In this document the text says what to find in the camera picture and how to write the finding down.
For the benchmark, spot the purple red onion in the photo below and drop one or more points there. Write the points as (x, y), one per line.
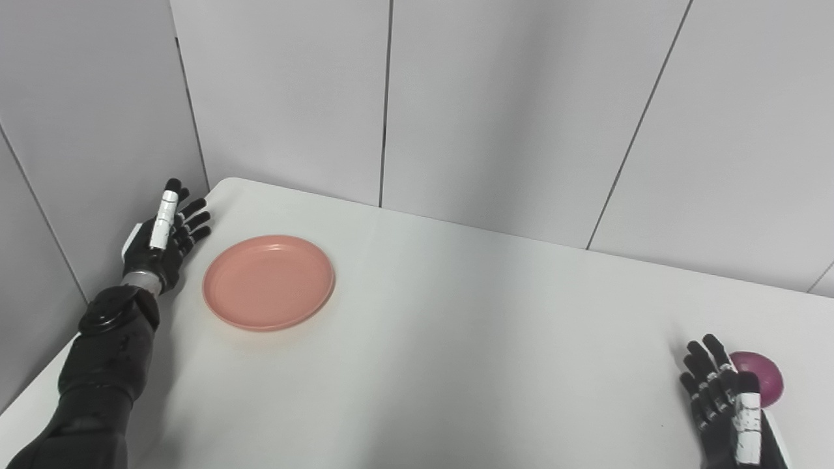
(767, 381)

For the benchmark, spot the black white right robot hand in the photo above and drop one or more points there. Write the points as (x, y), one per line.
(723, 430)

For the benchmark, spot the pink round plate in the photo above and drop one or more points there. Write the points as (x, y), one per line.
(268, 283)

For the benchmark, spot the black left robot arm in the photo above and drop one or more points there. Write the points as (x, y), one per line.
(98, 384)

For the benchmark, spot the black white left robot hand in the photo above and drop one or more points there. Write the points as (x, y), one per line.
(159, 257)

